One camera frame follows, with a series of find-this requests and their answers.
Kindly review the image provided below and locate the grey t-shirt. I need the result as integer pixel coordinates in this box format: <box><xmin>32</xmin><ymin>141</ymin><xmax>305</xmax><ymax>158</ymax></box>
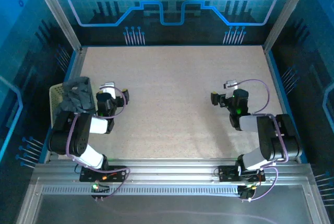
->
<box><xmin>58</xmin><ymin>76</ymin><xmax>96</xmax><ymax>114</ymax></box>

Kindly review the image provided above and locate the pale green perforated plastic basket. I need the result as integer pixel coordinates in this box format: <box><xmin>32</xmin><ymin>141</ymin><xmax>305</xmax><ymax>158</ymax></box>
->
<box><xmin>49</xmin><ymin>81</ymin><xmax>99</xmax><ymax>128</ymax></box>

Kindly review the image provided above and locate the small black controller board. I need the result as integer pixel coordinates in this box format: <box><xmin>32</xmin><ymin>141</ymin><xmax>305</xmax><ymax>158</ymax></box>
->
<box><xmin>90</xmin><ymin>182</ymin><xmax>111</xmax><ymax>202</ymax></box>
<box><xmin>237</xmin><ymin>184</ymin><xmax>256</xmax><ymax>203</ymax></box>

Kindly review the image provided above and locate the steel panel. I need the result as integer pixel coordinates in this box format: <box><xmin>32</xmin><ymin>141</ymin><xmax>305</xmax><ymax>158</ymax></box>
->
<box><xmin>15</xmin><ymin>179</ymin><xmax>329</xmax><ymax>224</ymax></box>

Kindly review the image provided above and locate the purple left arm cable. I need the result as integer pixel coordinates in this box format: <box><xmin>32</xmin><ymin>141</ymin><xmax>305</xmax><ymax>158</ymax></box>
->
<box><xmin>65</xmin><ymin>85</ymin><xmax>130</xmax><ymax>202</ymax></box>

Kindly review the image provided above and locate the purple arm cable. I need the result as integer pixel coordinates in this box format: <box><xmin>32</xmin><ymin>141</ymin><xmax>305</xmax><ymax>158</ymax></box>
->
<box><xmin>65</xmin><ymin>85</ymin><xmax>130</xmax><ymax>202</ymax></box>
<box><xmin>226</xmin><ymin>79</ymin><xmax>290</xmax><ymax>203</ymax></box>

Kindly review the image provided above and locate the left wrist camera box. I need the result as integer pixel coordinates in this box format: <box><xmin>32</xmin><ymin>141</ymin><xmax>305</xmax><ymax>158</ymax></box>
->
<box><xmin>100</xmin><ymin>82</ymin><xmax>116</xmax><ymax>98</ymax></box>

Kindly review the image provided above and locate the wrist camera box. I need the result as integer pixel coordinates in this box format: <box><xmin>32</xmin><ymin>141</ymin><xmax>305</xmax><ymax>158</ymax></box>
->
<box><xmin>100</xmin><ymin>82</ymin><xmax>116</xmax><ymax>98</ymax></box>
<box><xmin>223</xmin><ymin>79</ymin><xmax>238</xmax><ymax>91</ymax></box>

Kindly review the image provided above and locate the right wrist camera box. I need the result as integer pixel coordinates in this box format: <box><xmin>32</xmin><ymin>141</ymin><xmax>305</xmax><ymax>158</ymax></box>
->
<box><xmin>223</xmin><ymin>79</ymin><xmax>238</xmax><ymax>91</ymax></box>

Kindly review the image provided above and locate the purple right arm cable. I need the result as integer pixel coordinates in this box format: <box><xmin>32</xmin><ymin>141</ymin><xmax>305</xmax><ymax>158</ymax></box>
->
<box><xmin>226</xmin><ymin>79</ymin><xmax>290</xmax><ymax>203</ymax></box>

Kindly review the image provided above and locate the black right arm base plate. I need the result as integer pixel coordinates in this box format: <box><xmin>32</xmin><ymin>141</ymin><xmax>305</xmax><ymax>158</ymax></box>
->
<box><xmin>218</xmin><ymin>166</ymin><xmax>266</xmax><ymax>183</ymax></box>

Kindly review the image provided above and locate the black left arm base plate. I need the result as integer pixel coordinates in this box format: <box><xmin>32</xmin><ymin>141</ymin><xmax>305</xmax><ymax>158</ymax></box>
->
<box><xmin>79</xmin><ymin>166</ymin><xmax>128</xmax><ymax>183</ymax></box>

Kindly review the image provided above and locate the aluminium mounting rail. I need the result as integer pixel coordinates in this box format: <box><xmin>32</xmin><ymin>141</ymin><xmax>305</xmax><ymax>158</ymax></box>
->
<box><xmin>33</xmin><ymin>158</ymin><xmax>314</xmax><ymax>187</ymax></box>

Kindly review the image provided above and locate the slotted grey cable duct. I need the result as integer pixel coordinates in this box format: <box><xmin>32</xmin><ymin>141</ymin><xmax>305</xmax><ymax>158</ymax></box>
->
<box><xmin>41</xmin><ymin>185</ymin><xmax>242</xmax><ymax>196</ymax></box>

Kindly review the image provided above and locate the aluminium frame post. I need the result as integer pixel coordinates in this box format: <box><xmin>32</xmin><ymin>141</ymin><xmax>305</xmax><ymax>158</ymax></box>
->
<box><xmin>263</xmin><ymin>0</ymin><xmax>315</xmax><ymax>54</ymax></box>
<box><xmin>28</xmin><ymin>0</ymin><xmax>83</xmax><ymax>52</ymax></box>

